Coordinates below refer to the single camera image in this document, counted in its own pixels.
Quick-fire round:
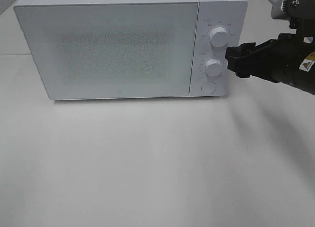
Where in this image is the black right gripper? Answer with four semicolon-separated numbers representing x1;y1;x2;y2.
225;33;315;89

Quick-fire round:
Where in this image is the white microwave oven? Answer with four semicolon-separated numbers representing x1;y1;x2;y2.
14;0;248;99

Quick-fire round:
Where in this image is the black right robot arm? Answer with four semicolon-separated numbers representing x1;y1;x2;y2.
225;33;315;94

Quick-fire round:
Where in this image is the round white door button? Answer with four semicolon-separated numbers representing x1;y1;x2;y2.
201;82;216;94

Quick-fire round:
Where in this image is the white microwave knob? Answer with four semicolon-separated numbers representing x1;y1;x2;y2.
204;58;223;77
209;25;229;48

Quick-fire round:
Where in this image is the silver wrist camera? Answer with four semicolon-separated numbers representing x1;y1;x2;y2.
271;0;315;29

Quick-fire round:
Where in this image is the white microwave door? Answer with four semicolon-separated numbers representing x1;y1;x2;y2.
14;3;198;100

